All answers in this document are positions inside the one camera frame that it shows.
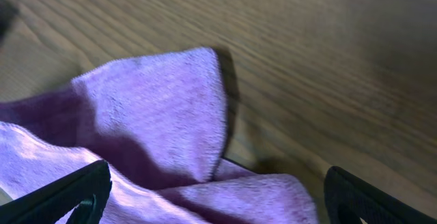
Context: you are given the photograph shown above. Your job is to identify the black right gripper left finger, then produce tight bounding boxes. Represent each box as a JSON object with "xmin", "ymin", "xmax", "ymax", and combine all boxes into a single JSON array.
[{"xmin": 1, "ymin": 160, "xmax": 112, "ymax": 224}]

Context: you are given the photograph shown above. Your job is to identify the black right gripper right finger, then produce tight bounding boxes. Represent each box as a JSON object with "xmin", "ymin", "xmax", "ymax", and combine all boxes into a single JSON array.
[{"xmin": 324, "ymin": 166, "xmax": 436, "ymax": 224}]

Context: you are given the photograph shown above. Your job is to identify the pink microfiber cloth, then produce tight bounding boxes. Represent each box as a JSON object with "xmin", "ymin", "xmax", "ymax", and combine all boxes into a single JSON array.
[{"xmin": 1, "ymin": 48, "xmax": 318, "ymax": 223}]

